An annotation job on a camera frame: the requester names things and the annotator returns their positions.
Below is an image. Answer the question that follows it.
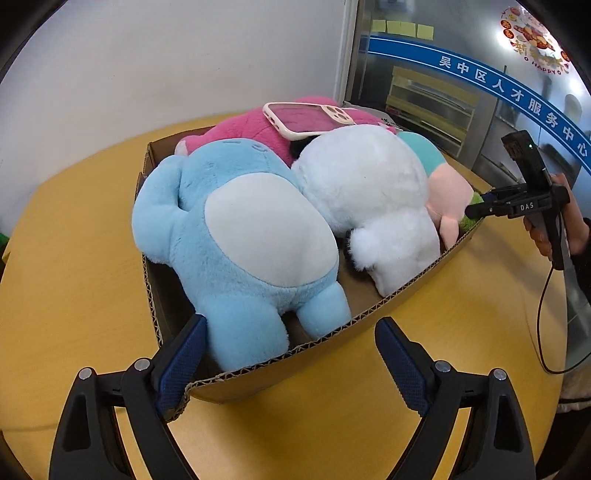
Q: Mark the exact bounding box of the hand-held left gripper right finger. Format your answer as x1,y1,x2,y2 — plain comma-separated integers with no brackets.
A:
375,316,536,480

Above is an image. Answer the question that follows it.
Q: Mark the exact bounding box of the cardboard box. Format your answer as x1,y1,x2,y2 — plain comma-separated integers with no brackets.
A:
134,131,492,423

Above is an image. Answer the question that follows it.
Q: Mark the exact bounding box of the beige cloth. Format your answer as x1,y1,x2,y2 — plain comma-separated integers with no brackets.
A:
556,367,591,414

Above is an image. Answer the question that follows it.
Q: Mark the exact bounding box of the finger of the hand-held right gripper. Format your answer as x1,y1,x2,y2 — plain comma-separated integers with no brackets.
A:
482,184,526,204
464,201,511,220

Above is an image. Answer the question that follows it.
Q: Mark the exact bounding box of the person's right forearm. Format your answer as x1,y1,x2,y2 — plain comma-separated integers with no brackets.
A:
566,222,591,324

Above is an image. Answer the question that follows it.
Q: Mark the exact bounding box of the phone with pink case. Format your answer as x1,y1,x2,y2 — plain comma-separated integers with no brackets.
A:
262,102,356,141

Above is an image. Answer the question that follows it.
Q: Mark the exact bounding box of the red round window sticker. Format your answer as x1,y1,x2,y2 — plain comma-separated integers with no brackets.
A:
501,7,573,75

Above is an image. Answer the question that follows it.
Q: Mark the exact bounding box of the yellow wooden desktop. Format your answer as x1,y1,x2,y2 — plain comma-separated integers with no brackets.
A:
0,111,568,480

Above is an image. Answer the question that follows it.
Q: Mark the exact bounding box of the person's right hand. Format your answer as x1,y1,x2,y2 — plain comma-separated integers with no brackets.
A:
523,174,591,263

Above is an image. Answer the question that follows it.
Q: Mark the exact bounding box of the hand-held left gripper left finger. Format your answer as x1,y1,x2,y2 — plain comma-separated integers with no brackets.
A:
48,314,208,480

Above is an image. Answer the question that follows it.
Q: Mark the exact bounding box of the person's dark clothing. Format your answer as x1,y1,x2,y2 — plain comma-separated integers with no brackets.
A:
538,406,591,480

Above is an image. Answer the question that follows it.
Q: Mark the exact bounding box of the yellow shelf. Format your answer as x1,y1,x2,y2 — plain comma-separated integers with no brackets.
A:
385,65,481,155

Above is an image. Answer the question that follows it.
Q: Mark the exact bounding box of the light blue plush toy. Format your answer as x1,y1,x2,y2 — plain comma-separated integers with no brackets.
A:
131,140,352,372

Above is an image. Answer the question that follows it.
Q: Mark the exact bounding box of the black cable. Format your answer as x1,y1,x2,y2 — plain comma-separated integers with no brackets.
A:
536,265,568,374

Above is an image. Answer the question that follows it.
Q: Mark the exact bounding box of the blue window banner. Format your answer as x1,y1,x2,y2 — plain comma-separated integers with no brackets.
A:
367,34,591,160

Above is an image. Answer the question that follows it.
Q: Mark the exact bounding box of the pink plush bear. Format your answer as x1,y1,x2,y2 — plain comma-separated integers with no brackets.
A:
174,95,399,167

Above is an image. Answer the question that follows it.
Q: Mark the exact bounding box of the white door frame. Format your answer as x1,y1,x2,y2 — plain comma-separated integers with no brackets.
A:
335,0,360,104

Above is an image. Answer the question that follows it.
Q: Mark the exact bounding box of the white plush toy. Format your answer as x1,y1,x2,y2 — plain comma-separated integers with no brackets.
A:
290,124,485,297

